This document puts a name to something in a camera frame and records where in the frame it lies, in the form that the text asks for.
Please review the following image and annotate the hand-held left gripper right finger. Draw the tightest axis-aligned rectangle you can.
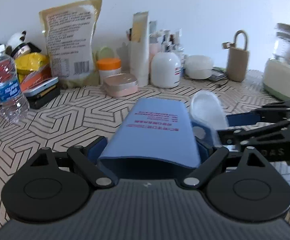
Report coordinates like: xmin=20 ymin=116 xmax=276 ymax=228
xmin=181 ymin=142 xmax=272 ymax=188

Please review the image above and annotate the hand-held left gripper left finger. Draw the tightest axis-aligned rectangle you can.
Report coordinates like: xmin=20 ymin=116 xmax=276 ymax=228
xmin=27 ymin=136 xmax=118 ymax=188

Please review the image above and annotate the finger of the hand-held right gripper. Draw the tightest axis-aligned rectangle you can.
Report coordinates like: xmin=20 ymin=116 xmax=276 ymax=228
xmin=226 ymin=99 xmax=290 ymax=128
xmin=216 ymin=119 xmax=290 ymax=147

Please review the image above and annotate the white cloth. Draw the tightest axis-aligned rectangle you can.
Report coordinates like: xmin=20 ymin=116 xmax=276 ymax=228
xmin=190 ymin=91 xmax=228 ymax=147

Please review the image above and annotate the blue plastic container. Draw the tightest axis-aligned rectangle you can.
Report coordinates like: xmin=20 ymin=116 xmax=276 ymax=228
xmin=97 ymin=97 xmax=214 ymax=169

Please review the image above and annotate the grey flat device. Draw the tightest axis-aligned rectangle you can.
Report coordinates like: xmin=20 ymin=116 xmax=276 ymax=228
xmin=209 ymin=66 xmax=228 ymax=82

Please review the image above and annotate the white-green kitchen appliance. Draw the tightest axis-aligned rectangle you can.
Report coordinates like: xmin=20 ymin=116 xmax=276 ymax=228
xmin=263 ymin=23 xmax=290 ymax=102

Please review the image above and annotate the translucent white bowl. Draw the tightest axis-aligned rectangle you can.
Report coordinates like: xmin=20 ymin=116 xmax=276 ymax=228
xmin=185 ymin=55 xmax=214 ymax=79

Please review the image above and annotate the pink flat case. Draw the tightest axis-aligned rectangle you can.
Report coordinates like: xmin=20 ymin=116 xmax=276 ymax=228
xmin=103 ymin=73 xmax=138 ymax=98

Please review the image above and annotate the black flat box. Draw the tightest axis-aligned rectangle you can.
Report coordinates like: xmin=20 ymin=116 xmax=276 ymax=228
xmin=28 ymin=86 xmax=61 ymax=110

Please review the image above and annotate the orange lid jar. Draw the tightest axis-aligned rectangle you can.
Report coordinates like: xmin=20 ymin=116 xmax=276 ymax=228
xmin=97 ymin=58 xmax=122 ymax=84

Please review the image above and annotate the clear spray bottle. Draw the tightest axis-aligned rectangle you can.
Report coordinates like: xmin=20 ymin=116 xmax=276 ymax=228
xmin=175 ymin=31 xmax=186 ymax=77

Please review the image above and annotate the white pump bottle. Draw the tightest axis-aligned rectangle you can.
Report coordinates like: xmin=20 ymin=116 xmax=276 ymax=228
xmin=150 ymin=30 xmax=182 ymax=88

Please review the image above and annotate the orange box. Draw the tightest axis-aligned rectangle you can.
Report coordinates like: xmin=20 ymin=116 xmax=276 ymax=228
xmin=19 ymin=65 xmax=53 ymax=92

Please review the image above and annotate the green round lid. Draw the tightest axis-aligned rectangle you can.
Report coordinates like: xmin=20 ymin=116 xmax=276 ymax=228
xmin=96 ymin=45 xmax=115 ymax=60

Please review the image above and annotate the tall white tube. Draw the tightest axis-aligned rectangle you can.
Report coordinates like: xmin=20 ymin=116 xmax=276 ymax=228
xmin=129 ymin=11 xmax=150 ymax=87

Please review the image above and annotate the labelled water bottle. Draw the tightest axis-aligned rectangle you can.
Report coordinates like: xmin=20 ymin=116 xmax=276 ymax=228
xmin=0 ymin=45 xmax=30 ymax=124

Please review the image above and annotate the yellow snack packet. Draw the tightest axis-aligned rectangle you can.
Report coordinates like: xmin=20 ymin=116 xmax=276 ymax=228
xmin=16 ymin=53 xmax=50 ymax=75

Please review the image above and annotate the beige stand-up pouch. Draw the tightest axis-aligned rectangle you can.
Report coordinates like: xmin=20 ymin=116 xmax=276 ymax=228
xmin=39 ymin=0 xmax=103 ymax=88

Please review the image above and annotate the pink cup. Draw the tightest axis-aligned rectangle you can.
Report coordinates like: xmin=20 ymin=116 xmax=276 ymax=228
xmin=149 ymin=40 xmax=160 ymax=55

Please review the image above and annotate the panda plush toy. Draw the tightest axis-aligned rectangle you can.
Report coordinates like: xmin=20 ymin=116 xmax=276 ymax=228
xmin=5 ymin=31 xmax=32 ymax=58

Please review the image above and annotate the taupe bottle with loop handle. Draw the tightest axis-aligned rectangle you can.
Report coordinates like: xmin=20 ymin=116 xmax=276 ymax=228
xmin=222 ymin=30 xmax=250 ymax=82

